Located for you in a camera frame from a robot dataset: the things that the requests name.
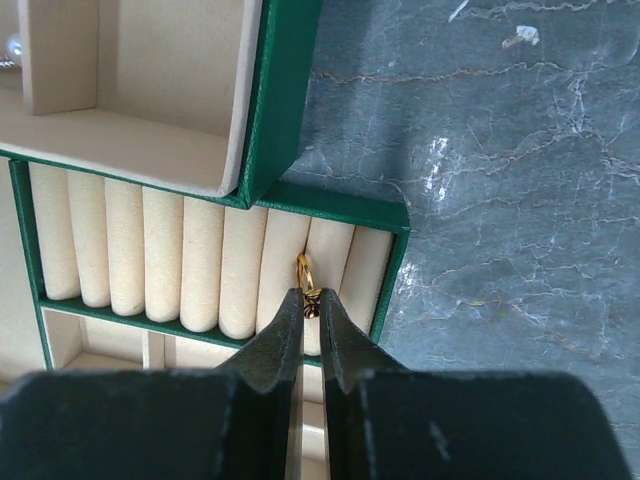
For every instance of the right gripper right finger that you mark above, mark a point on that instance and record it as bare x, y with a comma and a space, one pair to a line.
347, 355

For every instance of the green jewelry box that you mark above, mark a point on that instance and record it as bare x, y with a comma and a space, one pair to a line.
204, 98

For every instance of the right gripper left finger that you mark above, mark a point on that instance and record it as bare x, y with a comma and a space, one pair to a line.
262, 433

